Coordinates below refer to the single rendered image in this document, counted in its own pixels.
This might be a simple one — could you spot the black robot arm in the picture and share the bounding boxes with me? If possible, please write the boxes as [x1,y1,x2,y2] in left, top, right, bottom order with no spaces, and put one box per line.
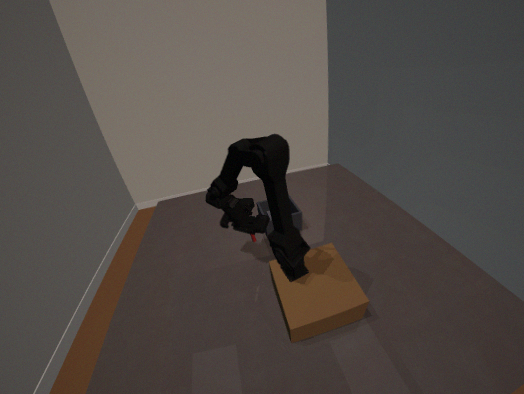
[205,134,311,282]

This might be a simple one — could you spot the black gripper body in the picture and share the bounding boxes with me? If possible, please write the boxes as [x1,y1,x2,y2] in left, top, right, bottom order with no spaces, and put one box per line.
[220,205,270,234]

